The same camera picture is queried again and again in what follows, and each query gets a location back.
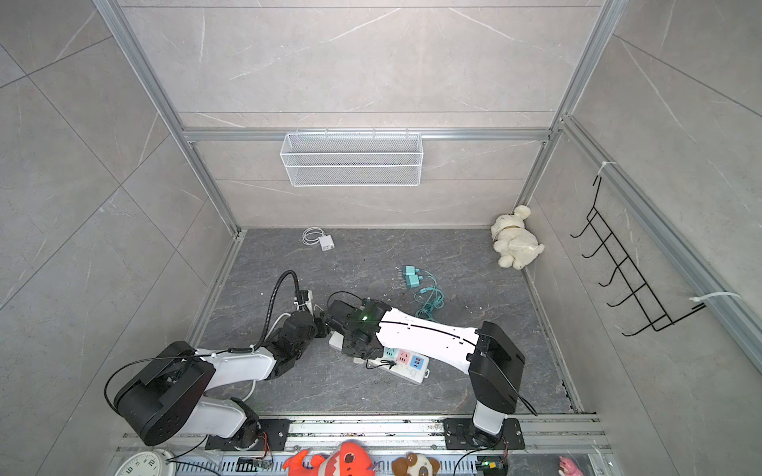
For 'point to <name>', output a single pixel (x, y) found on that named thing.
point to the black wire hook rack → (656, 317)
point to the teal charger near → (413, 281)
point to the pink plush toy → (569, 468)
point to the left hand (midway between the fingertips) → (323, 305)
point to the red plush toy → (345, 459)
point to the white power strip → (408, 365)
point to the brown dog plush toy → (415, 465)
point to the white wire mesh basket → (351, 159)
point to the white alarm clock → (156, 462)
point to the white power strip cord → (283, 314)
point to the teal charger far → (410, 270)
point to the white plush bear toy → (517, 245)
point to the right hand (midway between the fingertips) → (355, 348)
